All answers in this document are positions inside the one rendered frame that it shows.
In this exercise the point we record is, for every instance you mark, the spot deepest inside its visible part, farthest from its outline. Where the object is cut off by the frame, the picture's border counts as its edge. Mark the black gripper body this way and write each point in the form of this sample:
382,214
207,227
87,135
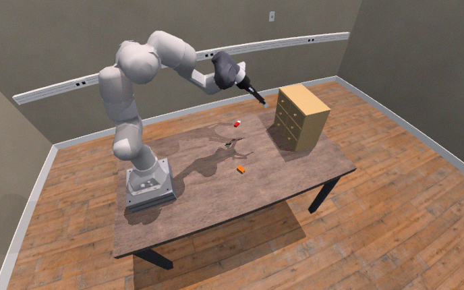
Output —
244,83

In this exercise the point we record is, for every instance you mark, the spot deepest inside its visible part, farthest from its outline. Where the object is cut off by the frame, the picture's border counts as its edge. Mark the brown wooden chest of drawers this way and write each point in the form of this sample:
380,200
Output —
315,111

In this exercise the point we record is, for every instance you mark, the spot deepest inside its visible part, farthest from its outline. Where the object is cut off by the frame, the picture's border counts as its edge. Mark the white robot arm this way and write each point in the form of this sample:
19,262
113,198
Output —
140,64

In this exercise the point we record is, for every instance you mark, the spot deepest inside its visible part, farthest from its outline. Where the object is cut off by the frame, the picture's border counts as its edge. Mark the brown wooden drawer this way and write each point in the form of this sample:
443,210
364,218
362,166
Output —
297,115
290,138
283,114
293,127
284,101
280,124

